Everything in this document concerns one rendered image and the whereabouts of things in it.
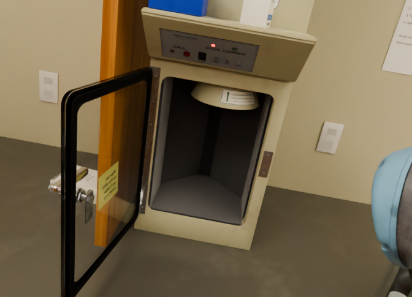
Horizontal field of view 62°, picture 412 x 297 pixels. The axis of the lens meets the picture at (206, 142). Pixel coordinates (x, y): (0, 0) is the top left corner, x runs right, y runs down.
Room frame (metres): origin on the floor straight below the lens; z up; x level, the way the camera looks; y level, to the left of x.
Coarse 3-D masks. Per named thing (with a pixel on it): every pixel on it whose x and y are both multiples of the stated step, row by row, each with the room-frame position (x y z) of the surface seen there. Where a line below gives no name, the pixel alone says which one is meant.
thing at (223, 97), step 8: (200, 88) 0.82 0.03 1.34; (208, 88) 0.80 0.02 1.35; (216, 88) 0.80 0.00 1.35; (224, 88) 0.79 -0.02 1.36; (232, 88) 0.80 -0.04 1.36; (200, 96) 0.81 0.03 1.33; (208, 96) 0.79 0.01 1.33; (216, 96) 0.79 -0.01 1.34; (224, 96) 0.79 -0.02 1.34; (232, 96) 0.79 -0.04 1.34; (240, 96) 0.79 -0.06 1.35; (248, 96) 0.81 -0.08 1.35; (256, 96) 0.84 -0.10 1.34; (208, 104) 0.79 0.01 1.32; (216, 104) 0.78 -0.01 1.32; (224, 104) 0.78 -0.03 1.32; (232, 104) 0.78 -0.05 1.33; (240, 104) 0.79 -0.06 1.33; (248, 104) 0.80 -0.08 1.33; (256, 104) 0.83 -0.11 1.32
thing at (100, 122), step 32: (64, 96) 0.46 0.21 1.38; (128, 96) 0.64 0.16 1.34; (64, 128) 0.45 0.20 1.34; (96, 128) 0.53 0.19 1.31; (128, 128) 0.65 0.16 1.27; (64, 160) 0.45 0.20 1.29; (96, 160) 0.54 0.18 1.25; (128, 160) 0.67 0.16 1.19; (64, 192) 0.45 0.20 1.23; (96, 192) 0.54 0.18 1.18; (128, 192) 0.68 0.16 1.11; (64, 224) 0.45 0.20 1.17; (96, 224) 0.55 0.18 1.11; (64, 256) 0.45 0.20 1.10; (96, 256) 0.55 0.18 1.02; (64, 288) 0.45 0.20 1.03
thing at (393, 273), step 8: (392, 264) 0.59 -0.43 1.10; (384, 272) 0.61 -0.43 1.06; (392, 272) 0.58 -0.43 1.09; (400, 272) 0.57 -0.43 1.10; (408, 272) 0.56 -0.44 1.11; (384, 280) 0.59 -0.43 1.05; (392, 280) 0.58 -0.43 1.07; (400, 280) 0.56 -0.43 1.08; (408, 280) 0.56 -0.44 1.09; (384, 288) 0.58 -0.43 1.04; (392, 288) 0.57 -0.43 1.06; (400, 288) 0.56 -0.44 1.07; (408, 288) 0.55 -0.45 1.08; (376, 296) 0.60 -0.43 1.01; (384, 296) 0.58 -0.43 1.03; (392, 296) 0.56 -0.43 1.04; (400, 296) 0.56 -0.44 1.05; (408, 296) 0.55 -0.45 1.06
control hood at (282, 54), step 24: (144, 24) 0.67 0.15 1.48; (168, 24) 0.67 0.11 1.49; (192, 24) 0.66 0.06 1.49; (216, 24) 0.65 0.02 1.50; (240, 24) 0.65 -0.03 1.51; (264, 48) 0.67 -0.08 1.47; (288, 48) 0.67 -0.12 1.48; (312, 48) 0.66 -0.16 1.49; (240, 72) 0.74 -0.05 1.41; (264, 72) 0.73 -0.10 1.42; (288, 72) 0.71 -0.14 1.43
